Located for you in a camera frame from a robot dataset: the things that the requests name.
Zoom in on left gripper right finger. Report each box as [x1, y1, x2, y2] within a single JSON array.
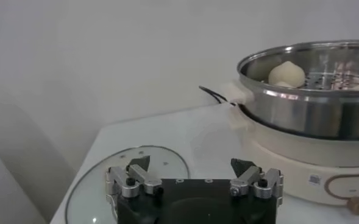
[[229, 157, 285, 208]]

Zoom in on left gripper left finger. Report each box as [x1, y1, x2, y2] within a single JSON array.
[[105, 155, 164, 220]]

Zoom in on glass lid with cream handle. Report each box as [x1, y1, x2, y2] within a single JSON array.
[[65, 145, 191, 224]]

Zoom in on white steamed baozi bun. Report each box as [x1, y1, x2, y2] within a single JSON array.
[[268, 60, 307, 89], [273, 80, 296, 89]]

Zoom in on perforated steel steamer basket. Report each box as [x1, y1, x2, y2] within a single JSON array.
[[236, 39, 359, 141]]

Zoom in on cream electric cooker base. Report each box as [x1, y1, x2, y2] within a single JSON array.
[[221, 80, 359, 217]]

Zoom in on black cooker power cord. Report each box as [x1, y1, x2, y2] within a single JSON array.
[[198, 85, 238, 107]]

